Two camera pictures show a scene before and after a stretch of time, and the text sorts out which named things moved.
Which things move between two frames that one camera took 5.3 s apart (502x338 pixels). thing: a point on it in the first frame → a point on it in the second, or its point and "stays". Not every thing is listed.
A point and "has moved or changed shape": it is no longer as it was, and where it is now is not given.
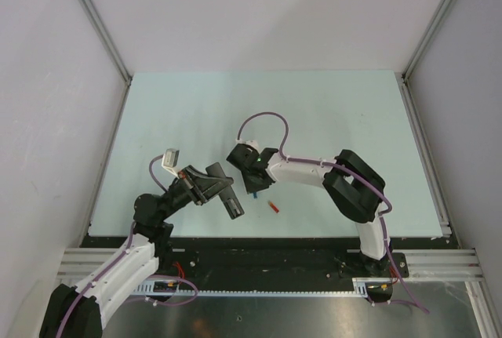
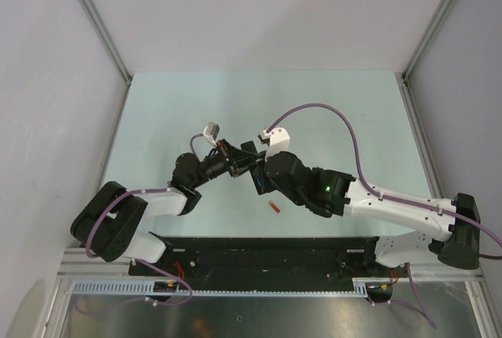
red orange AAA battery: x=273 y=206 stays
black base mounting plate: x=267 y=263 stays
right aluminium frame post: x=405 y=90 stays
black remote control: x=227 y=195 has moved or changed shape
